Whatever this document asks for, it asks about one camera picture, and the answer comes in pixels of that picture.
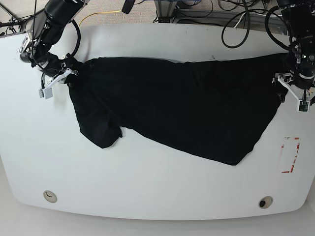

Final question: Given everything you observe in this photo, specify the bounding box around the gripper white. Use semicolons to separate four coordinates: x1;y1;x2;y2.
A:
39;55;78;99
272;73;315;113

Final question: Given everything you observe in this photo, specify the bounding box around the black T-shirt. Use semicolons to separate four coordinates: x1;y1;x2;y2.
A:
66;54;288;166

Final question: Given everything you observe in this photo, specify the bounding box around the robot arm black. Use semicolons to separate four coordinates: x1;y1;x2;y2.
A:
18;0;88;99
265;0;315;113

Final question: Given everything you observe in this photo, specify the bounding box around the red tape rectangle marker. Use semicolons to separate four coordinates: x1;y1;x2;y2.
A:
279;137;301;174

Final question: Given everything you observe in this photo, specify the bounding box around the aluminium table leg profile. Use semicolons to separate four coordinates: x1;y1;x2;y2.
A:
154;0;178;23

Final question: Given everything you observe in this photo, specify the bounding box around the left table cable grommet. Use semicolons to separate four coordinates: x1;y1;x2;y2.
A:
43;190;58;204

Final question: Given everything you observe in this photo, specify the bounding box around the table cable grommet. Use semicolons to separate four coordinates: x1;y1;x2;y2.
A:
258;196;273;209
43;190;58;204

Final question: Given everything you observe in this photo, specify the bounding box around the yellow cable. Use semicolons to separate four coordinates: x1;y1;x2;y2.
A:
78;9;124;27

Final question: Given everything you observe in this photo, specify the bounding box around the right table cable grommet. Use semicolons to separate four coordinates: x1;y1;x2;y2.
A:
258;196;273;209

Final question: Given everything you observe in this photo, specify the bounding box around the black loop cable arm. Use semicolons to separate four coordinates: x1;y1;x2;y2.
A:
220;0;269;49

